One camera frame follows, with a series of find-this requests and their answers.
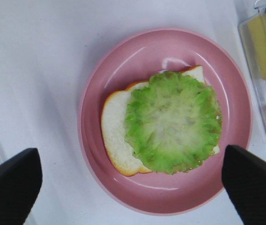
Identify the pink round plate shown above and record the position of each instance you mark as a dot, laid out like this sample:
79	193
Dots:
135	59

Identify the green lettuce leaf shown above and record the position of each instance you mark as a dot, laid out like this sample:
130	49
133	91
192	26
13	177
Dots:
174	123

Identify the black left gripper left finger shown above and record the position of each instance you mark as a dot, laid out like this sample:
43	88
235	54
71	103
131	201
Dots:
20	184

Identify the bread slice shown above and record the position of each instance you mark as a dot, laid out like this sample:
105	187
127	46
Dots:
119	151

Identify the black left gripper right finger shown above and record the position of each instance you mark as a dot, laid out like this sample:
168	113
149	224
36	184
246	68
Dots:
244	178

